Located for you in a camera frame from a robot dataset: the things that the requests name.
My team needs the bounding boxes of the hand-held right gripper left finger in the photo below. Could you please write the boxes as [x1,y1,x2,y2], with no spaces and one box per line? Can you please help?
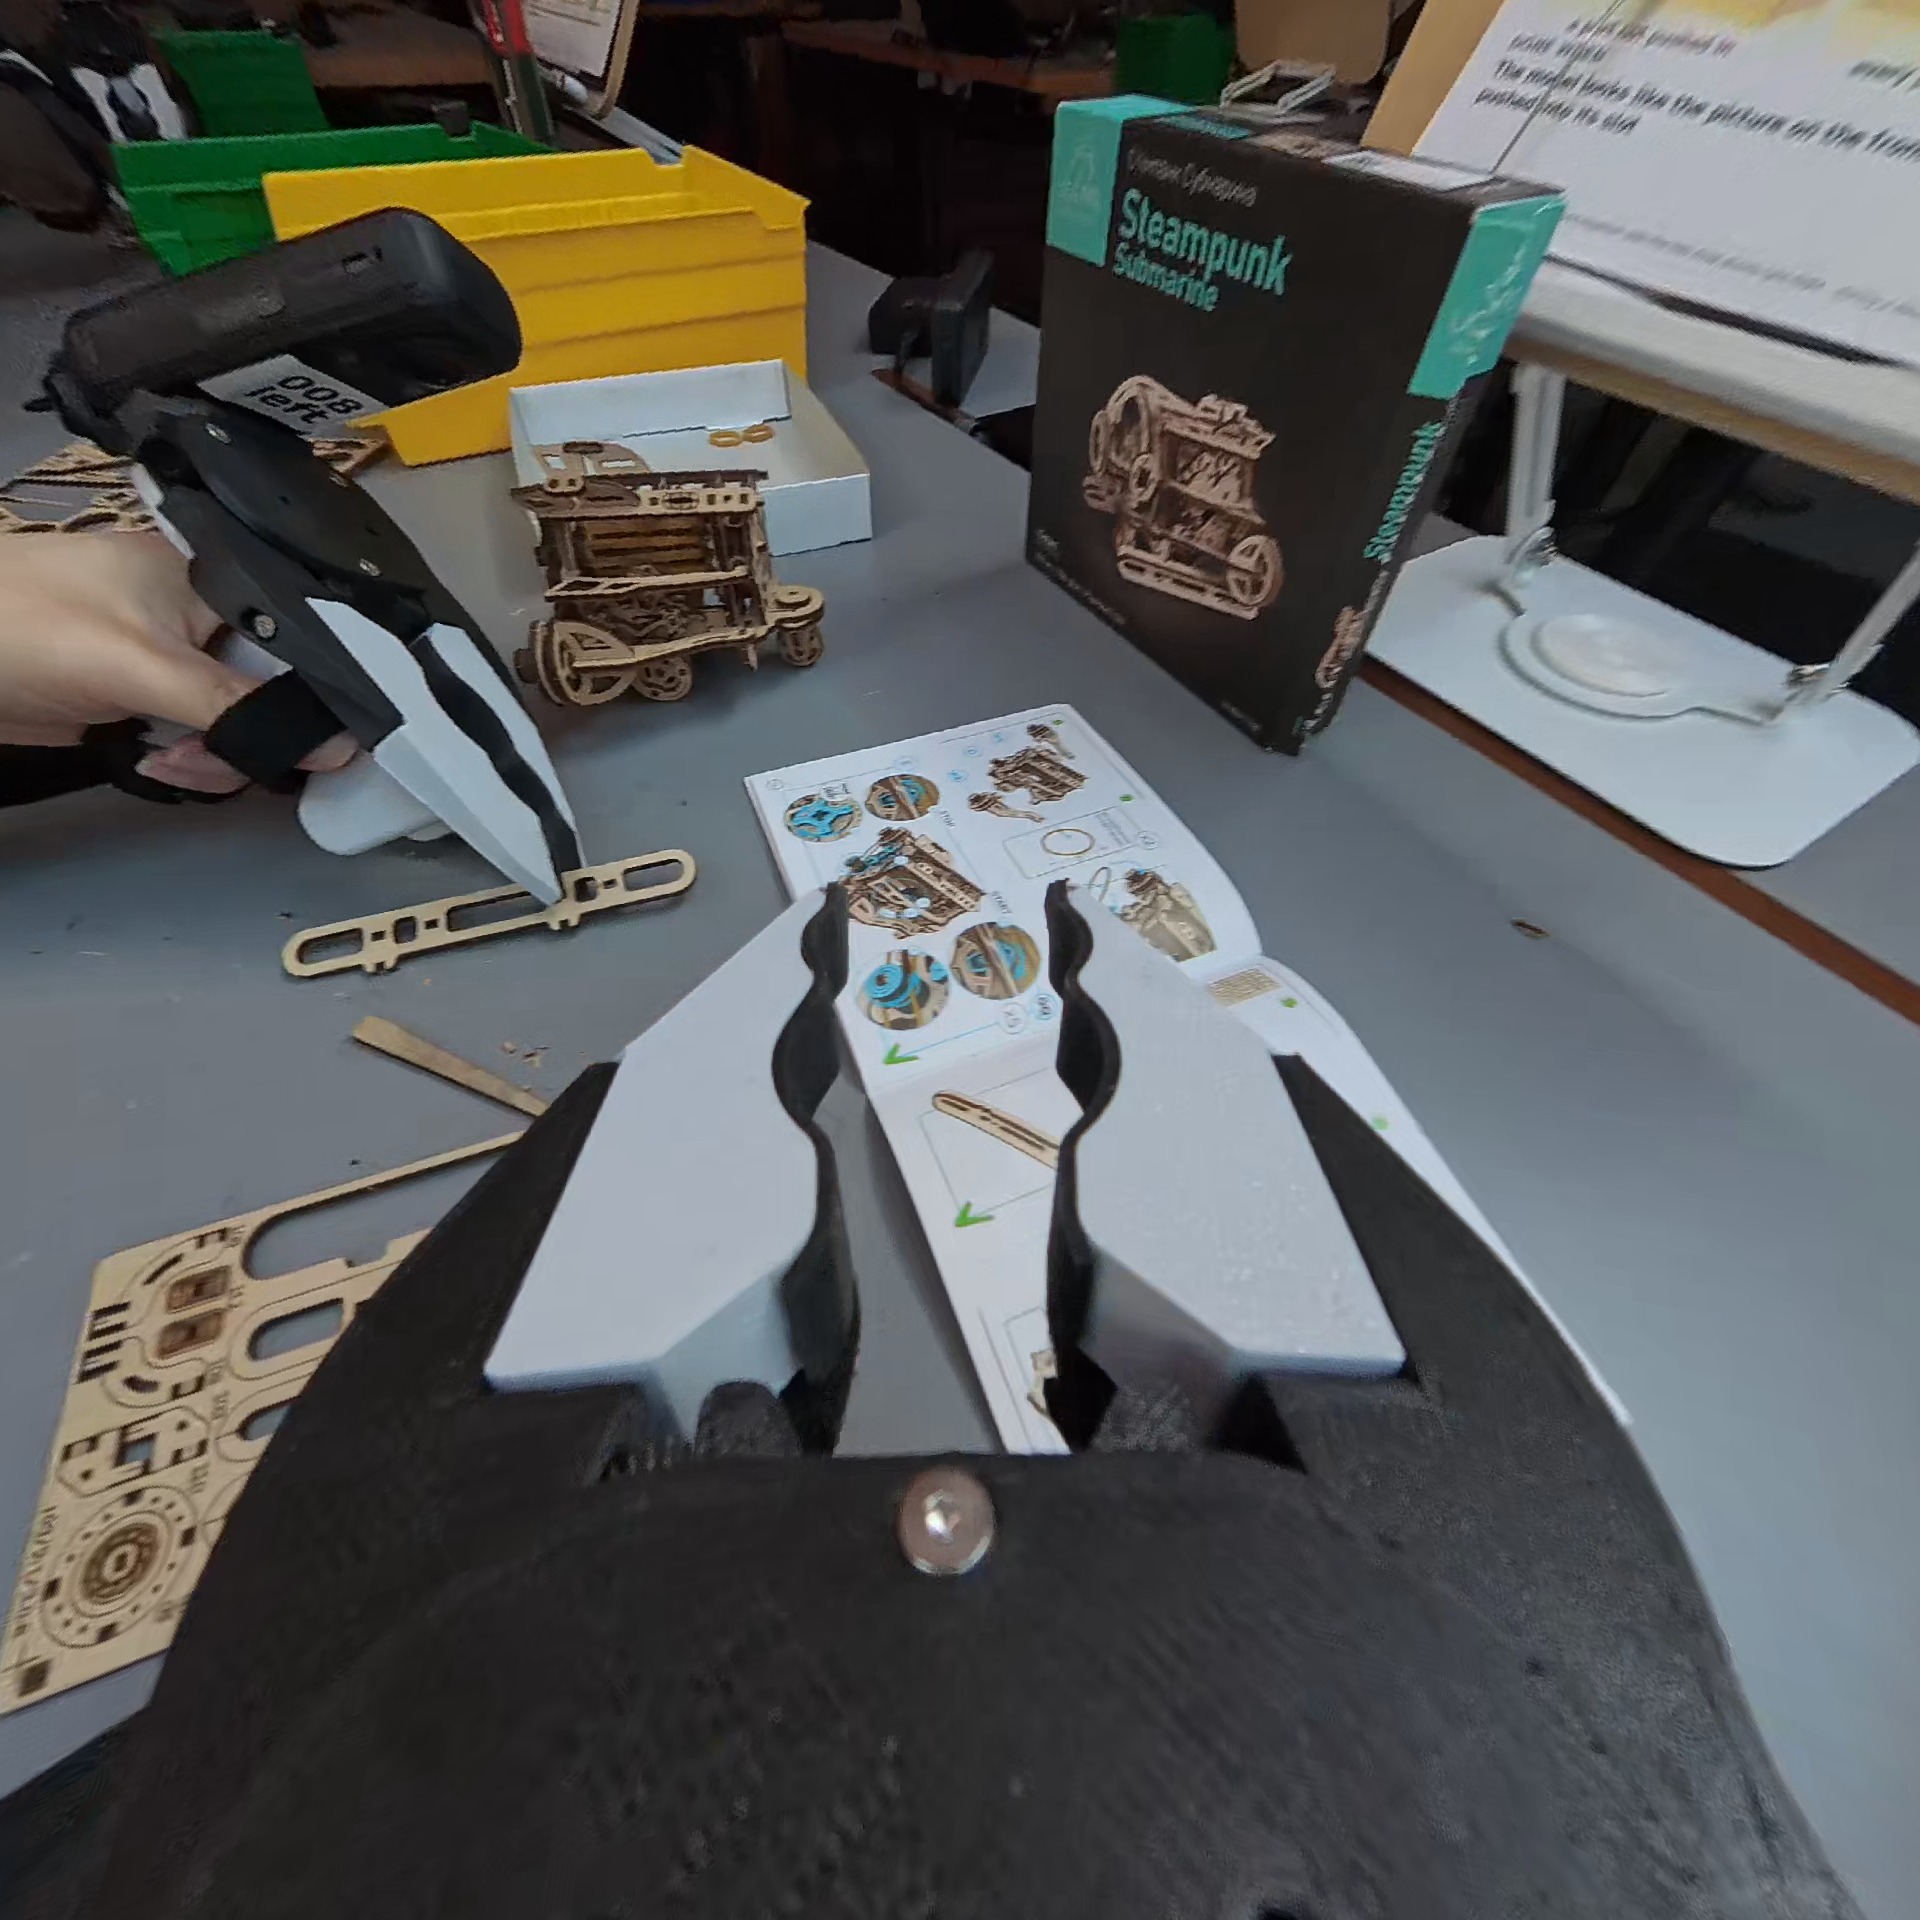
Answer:
[483,882,869,1455]

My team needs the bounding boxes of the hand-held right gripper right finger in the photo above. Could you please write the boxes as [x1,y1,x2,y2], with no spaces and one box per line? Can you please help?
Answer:
[1040,879,1427,1455]

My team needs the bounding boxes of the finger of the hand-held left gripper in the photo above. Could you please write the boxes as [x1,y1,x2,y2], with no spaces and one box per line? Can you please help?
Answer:
[305,598,561,903]
[433,626,587,905]

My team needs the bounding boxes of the slotted wooden model strip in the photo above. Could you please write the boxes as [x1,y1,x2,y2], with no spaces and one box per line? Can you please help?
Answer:
[282,849,699,980]

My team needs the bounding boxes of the plywood parts sheet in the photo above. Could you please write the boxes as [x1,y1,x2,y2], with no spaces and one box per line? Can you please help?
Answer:
[0,1131,528,1715]

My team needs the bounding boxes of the assembled wooden model vehicle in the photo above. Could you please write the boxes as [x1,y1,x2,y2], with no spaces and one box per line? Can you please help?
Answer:
[509,440,830,712]

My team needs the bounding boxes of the black model kit box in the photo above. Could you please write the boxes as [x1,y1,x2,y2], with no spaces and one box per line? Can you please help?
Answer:
[1026,95,1569,758]

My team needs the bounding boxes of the person's left hand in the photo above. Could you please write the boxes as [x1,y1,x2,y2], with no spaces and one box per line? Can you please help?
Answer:
[0,527,368,801]

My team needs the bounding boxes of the green plastic bins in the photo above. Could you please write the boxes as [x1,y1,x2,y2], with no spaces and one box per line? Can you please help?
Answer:
[112,30,561,279]

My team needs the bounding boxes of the thin wooden stick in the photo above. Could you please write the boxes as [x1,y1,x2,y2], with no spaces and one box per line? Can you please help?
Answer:
[353,1015,553,1120]

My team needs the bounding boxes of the stacked yellow plastic bins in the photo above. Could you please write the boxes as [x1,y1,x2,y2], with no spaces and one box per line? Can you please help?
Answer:
[262,151,812,466]

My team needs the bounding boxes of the illustrated instruction booklet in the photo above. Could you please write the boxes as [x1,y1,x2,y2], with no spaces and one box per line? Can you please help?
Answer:
[746,703,1635,1456]

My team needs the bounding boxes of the wooden lattice scrap sheet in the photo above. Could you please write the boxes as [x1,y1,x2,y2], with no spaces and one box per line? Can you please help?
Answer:
[0,428,396,539]

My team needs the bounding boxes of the white cardboard tray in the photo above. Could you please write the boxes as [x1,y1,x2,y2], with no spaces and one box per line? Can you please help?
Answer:
[507,358,875,561]

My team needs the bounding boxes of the small black device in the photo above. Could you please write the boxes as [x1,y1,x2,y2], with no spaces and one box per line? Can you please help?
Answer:
[866,247,1004,396]

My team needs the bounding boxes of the white document stand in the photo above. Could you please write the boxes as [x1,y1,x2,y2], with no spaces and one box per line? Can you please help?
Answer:
[1358,264,1920,873]

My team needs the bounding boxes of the small green plastic bin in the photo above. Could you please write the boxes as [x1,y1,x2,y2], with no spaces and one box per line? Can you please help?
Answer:
[1117,16,1238,107]

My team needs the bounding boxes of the printed paper sheet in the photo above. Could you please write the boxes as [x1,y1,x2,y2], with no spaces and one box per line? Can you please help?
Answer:
[1411,0,1920,368]

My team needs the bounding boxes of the brown cardboard backing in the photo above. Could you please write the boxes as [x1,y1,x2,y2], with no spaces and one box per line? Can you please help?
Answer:
[1358,0,1517,153]

